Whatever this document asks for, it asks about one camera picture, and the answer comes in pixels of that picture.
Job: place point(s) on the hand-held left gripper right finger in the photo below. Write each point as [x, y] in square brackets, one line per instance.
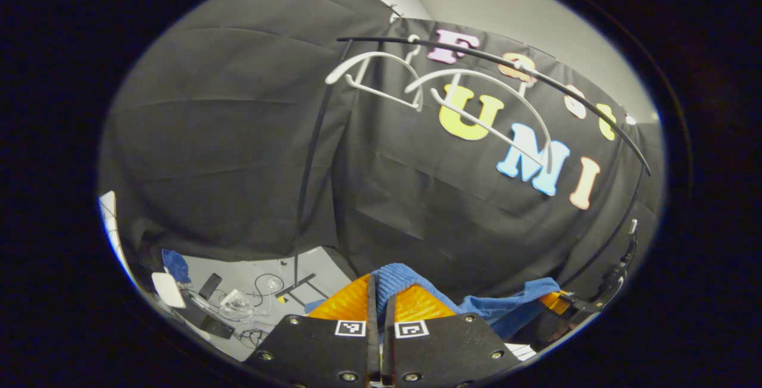
[388, 346]

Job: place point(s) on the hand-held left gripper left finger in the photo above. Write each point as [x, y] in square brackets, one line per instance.
[372, 346]

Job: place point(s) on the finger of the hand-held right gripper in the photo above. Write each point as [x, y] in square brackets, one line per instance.
[553, 302]

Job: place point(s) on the white plastic clothes hanger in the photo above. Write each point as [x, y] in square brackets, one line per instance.
[381, 54]
[494, 77]

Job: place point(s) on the black metal clothes rack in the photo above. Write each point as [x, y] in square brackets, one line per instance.
[387, 37]

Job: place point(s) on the white paper sheet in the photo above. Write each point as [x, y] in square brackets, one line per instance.
[521, 351]

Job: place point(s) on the clear plastic bag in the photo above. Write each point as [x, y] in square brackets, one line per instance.
[237, 304]

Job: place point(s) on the black flat device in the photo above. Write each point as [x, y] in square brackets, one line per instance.
[208, 322]

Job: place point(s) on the black phone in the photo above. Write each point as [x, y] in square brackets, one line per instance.
[210, 286]

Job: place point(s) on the white flat plastic device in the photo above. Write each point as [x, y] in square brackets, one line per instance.
[168, 290]

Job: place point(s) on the small blue cloth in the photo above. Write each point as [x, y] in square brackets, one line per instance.
[176, 266]

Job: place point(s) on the black backdrop cloth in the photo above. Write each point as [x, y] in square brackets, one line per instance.
[238, 138]

